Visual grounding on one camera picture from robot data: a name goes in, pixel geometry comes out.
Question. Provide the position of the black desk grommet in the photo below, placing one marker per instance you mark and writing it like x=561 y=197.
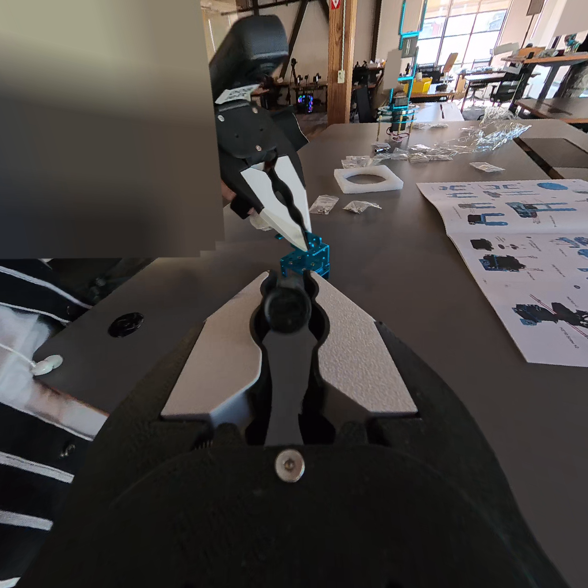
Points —
x=125 y=325

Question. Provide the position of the black office chair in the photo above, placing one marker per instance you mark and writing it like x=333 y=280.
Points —
x=507 y=89

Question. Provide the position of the white instruction booklet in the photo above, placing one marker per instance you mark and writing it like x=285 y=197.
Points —
x=487 y=275

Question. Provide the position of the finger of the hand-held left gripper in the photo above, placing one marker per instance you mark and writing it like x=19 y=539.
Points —
x=294 y=188
x=268 y=202

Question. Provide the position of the white foam frame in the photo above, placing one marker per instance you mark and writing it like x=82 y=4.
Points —
x=342 y=178

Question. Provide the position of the crumpled clear plastic wrap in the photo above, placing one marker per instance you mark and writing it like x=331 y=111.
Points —
x=491 y=131

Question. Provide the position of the blue toy robot arm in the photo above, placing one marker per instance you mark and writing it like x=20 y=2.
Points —
x=398 y=111

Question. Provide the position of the computer with coloured lights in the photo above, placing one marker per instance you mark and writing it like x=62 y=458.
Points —
x=305 y=103

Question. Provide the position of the large window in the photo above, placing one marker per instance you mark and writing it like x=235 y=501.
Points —
x=464 y=32

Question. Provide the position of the person's left hand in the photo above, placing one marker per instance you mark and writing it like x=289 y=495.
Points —
x=225 y=193

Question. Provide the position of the blue metal bracket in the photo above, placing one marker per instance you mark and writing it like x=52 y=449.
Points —
x=317 y=258

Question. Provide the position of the black white striped garment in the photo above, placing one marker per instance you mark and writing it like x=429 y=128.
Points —
x=27 y=482

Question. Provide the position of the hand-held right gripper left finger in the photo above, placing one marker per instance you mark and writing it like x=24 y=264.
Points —
x=211 y=363

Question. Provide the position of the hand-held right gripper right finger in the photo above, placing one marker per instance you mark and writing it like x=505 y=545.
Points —
x=363 y=363

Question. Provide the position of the wooden pillar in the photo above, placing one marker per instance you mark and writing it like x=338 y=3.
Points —
x=342 y=46

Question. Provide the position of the yellow bin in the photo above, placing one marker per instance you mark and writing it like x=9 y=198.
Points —
x=421 y=86

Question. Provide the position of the wooden background table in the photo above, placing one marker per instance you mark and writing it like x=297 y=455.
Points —
x=551 y=59

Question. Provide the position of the small clear screw bag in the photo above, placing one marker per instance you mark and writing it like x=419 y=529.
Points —
x=486 y=167
x=356 y=161
x=324 y=205
x=360 y=206
x=429 y=154

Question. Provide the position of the black electric screwdriver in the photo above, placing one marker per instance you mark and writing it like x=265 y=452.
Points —
x=285 y=307

